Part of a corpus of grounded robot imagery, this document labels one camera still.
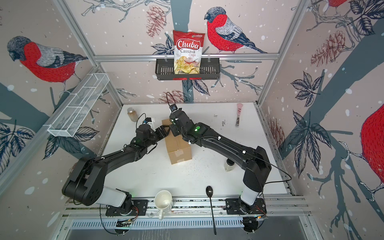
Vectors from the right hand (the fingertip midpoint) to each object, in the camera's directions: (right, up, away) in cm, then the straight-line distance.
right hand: (172, 125), depth 78 cm
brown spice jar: (-33, +6, +26) cm, 43 cm away
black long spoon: (+20, -37, 0) cm, 42 cm away
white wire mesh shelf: (-51, +9, -1) cm, 52 cm away
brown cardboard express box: (+4, -13, 0) cm, 14 cm away
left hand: (-4, -3, +9) cm, 11 cm away
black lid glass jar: (+31, -22, +2) cm, 38 cm away
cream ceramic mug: (-4, -39, -3) cm, 39 cm away
